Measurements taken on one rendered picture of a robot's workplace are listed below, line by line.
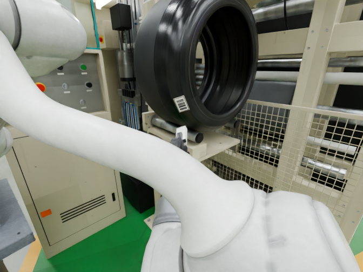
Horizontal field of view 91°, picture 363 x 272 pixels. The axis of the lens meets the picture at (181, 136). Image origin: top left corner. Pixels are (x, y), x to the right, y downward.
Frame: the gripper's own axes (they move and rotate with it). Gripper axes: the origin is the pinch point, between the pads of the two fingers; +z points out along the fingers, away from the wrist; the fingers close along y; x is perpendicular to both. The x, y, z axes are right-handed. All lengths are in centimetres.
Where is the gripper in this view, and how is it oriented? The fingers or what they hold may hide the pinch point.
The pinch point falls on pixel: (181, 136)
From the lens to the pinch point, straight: 52.2
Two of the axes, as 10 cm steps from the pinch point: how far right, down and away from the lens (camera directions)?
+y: 3.7, 6.9, 6.2
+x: 9.3, -2.5, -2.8
